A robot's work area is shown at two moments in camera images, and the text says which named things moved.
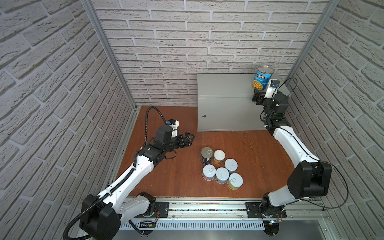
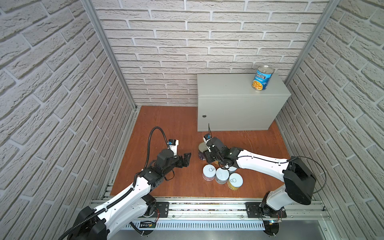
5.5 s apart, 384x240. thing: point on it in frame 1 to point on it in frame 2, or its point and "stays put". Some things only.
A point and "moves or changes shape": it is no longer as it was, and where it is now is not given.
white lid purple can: [209, 172] stays put
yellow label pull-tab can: [235, 181] stays put
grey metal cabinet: [225, 102] stays put
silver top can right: [231, 165] stays put
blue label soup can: [261, 77] stays put
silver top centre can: [222, 175] stays put
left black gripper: [177, 141] to [180, 160]
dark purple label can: [206, 155] moves or changes shape
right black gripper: [258, 96] to [207, 156]
